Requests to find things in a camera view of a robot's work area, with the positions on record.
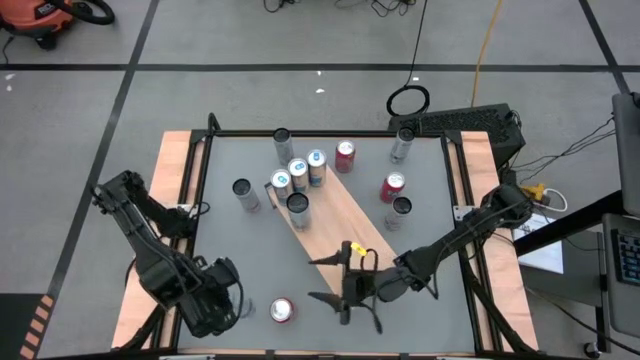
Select yellow power plug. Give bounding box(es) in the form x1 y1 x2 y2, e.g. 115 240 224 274
521 183 549 206

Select orange shop vacuum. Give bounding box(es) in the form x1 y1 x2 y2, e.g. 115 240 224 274
0 0 116 51

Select Celsius Peach Vibe can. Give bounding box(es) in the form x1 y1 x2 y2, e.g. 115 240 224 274
383 195 414 233

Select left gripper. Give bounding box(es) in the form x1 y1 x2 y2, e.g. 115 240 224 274
178 256 245 340

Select yellow cable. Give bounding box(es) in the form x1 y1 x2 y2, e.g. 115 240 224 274
469 0 505 109

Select wooden table side board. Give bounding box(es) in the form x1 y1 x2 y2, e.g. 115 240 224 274
110 130 209 351
446 130 540 352

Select black computer tower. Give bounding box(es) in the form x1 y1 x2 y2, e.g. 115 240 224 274
387 102 527 169

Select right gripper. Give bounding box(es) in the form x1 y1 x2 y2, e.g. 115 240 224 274
307 241 404 326

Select grey equipment cart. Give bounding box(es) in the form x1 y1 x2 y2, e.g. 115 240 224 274
601 212 640 340

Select black computer cables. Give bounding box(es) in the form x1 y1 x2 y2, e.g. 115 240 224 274
512 115 617 174

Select white paper sheet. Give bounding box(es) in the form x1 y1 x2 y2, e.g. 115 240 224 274
517 212 565 275

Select black diagonal beam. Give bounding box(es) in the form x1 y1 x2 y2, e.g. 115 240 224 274
513 189 626 257

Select black keyboard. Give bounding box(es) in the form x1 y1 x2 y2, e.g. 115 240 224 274
610 227 640 287

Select white Celsius can pink band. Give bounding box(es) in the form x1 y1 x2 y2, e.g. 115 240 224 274
231 177 262 215

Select grey monitor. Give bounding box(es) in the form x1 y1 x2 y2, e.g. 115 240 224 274
612 92 640 216

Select white cable loop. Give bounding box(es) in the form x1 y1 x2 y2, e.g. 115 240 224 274
543 187 570 215

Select silver black-top Celsius can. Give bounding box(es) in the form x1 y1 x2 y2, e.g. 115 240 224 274
273 127 296 168

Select black table frame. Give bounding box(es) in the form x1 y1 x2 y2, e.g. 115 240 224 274
110 112 540 360

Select red Coca-Cola can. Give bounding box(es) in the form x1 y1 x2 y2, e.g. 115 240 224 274
378 171 407 205
333 139 357 174
268 296 297 325

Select black coiled floor cable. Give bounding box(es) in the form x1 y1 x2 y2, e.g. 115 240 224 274
385 0 431 119

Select black mat orange stripes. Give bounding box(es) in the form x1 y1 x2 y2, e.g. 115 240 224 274
0 292 56 360

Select blue silver Red Bull can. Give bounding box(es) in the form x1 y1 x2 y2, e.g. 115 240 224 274
305 148 329 189
268 168 295 207
287 157 311 196

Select black floor cable bundle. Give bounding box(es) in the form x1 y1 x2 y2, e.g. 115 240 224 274
262 0 419 19

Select wooden shelf with black legs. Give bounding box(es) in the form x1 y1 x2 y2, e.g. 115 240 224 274
263 152 411 316

